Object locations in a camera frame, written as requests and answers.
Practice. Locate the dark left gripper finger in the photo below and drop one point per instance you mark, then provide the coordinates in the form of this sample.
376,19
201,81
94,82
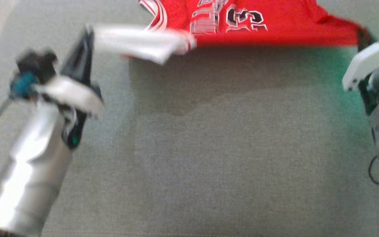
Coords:
76,62
90,65

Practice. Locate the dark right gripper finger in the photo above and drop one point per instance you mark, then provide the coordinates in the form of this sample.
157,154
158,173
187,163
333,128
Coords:
371,39
362,39

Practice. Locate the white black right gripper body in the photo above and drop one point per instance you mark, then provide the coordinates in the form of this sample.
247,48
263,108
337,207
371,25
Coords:
364,61

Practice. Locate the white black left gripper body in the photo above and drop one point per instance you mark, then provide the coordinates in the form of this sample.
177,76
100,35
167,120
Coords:
74,93

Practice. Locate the red basketball jersey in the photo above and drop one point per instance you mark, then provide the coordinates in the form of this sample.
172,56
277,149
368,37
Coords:
275,29

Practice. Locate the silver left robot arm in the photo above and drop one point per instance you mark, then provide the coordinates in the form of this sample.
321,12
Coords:
31,171

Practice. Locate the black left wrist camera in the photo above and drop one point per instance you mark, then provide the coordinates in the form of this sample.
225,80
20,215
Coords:
36,64

